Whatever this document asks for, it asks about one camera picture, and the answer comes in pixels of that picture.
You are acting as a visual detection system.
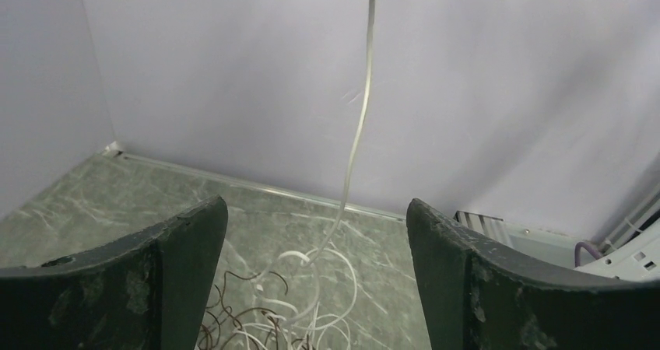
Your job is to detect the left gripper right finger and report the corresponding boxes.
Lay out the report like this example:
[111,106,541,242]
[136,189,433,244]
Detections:
[405,198,659,349]

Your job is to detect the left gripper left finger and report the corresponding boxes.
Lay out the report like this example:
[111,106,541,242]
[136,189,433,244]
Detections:
[1,196,228,349]

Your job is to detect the brown cable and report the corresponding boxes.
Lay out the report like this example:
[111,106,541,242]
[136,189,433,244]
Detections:
[198,270,315,350]

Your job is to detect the white cable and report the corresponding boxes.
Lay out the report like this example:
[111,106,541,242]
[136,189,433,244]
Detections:
[226,0,381,350]

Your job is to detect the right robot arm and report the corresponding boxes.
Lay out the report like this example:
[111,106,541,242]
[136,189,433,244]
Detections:
[575,221,659,282]

